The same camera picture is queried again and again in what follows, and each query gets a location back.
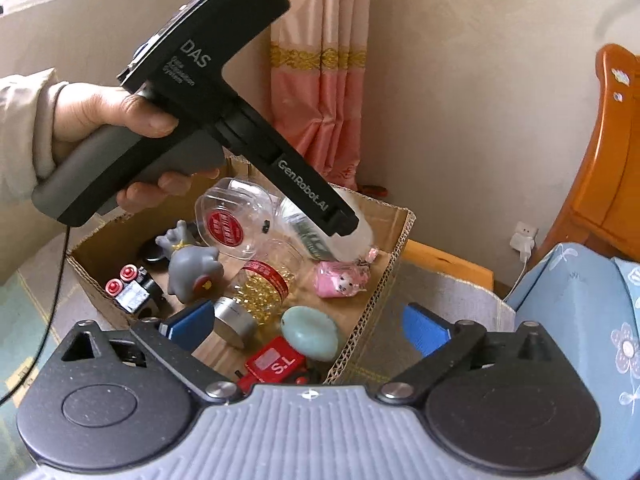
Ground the black toy train car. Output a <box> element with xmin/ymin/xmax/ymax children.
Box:
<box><xmin>104</xmin><ymin>263</ymin><xmax>164</xmax><ymax>320</ymax></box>

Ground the grey elephant toy figure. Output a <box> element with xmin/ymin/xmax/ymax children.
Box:
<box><xmin>155</xmin><ymin>220</ymin><xmax>224</xmax><ymax>304</ymax></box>

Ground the brown cardboard box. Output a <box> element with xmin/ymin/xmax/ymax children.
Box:
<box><xmin>68</xmin><ymin>159</ymin><xmax>414</xmax><ymax>387</ymax></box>

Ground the jar of gold beads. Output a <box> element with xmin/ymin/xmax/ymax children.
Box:
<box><xmin>214</xmin><ymin>238</ymin><xmax>304</xmax><ymax>349</ymax></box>

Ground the red toy train car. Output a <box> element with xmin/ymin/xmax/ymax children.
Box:
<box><xmin>236</xmin><ymin>336</ymin><xmax>310</xmax><ymax>393</ymax></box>

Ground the pink panda jar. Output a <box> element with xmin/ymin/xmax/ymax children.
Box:
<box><xmin>314</xmin><ymin>247</ymin><xmax>378</xmax><ymax>299</ymax></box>

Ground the pale green oval soap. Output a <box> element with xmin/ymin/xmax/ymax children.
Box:
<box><xmin>280</xmin><ymin>306</ymin><xmax>341</xmax><ymax>362</ymax></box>

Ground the clear round plastic bowl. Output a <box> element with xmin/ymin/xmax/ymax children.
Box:
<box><xmin>194</xmin><ymin>178</ymin><xmax>274</xmax><ymax>260</ymax></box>

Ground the beige sleeve forearm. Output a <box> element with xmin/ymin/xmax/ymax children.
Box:
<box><xmin>0</xmin><ymin>68</ymin><xmax>67</xmax><ymax>205</ymax></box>

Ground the person's left hand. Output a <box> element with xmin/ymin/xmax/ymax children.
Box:
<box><xmin>52</xmin><ymin>84</ymin><xmax>192</xmax><ymax>214</ymax></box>

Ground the pink orange curtain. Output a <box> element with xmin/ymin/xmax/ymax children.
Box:
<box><xmin>270</xmin><ymin>0</ymin><xmax>370</xmax><ymax>188</ymax></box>

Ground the blue floral bed sheet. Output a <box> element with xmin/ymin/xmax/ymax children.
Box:
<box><xmin>506</xmin><ymin>243</ymin><xmax>640</xmax><ymax>479</ymax></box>

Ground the orange wooden headboard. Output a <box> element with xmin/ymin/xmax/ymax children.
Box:
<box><xmin>528</xmin><ymin>44</ymin><xmax>640</xmax><ymax>266</ymax></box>

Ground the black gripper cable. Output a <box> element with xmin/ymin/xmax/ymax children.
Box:
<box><xmin>0</xmin><ymin>224</ymin><xmax>72</xmax><ymax>406</ymax></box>

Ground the white wall plug charger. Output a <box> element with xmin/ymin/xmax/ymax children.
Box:
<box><xmin>504</xmin><ymin>221</ymin><xmax>538</xmax><ymax>300</ymax></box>

